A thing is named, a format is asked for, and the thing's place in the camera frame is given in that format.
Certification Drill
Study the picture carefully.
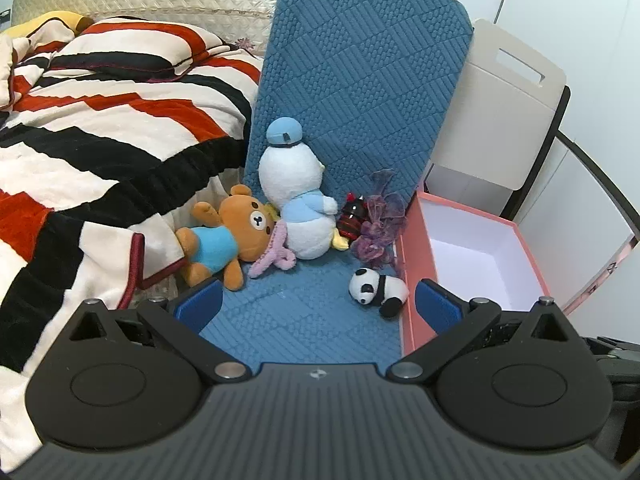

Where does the striped red black white blanket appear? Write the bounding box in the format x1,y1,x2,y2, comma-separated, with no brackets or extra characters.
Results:
0,16,266,376

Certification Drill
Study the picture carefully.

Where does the white duck plush toy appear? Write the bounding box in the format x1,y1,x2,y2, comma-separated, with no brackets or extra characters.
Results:
258,116,351,261

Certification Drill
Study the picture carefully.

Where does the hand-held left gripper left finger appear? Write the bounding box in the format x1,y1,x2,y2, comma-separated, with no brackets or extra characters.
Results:
68,278,249,383

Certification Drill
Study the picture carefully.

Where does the brown bear plush toy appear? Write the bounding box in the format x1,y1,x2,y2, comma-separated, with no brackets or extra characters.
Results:
175,184,281,292

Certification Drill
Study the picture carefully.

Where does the pink cardboard box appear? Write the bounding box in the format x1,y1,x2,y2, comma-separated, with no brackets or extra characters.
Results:
398,191,551,358

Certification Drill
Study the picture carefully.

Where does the yellow pillow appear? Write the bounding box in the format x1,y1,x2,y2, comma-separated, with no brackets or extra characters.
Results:
0,10,96,41

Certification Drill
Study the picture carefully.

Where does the small panda plush toy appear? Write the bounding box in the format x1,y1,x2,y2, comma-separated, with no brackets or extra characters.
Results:
348,267,411,319

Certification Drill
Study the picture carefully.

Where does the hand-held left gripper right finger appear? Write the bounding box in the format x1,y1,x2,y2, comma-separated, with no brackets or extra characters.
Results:
389,279,576,385

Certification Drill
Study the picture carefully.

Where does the blue textured mat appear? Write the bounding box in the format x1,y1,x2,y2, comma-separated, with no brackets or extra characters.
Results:
197,0,475,366

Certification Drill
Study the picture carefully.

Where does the white chair with black frame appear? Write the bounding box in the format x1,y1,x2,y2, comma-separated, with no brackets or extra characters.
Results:
422,18,640,241

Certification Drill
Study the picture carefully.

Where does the pink plush toy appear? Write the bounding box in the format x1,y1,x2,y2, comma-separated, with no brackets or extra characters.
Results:
248,220,298,279

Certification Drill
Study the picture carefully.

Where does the purple organza ribbon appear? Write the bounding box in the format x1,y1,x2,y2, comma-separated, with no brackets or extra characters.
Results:
350,169,408,267

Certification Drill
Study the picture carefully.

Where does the red black toy figure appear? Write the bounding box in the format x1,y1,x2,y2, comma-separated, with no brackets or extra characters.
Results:
336,191,371,243

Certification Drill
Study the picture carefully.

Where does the pink box lid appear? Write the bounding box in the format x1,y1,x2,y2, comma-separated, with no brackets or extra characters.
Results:
560,232,640,318

